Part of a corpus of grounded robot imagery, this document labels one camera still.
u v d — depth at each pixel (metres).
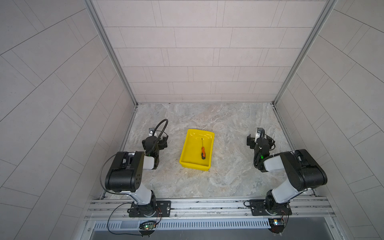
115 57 0.90
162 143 0.83
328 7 0.71
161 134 0.68
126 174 0.45
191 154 0.88
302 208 0.73
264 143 0.72
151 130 0.79
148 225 0.64
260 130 0.74
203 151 0.89
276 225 0.68
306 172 0.46
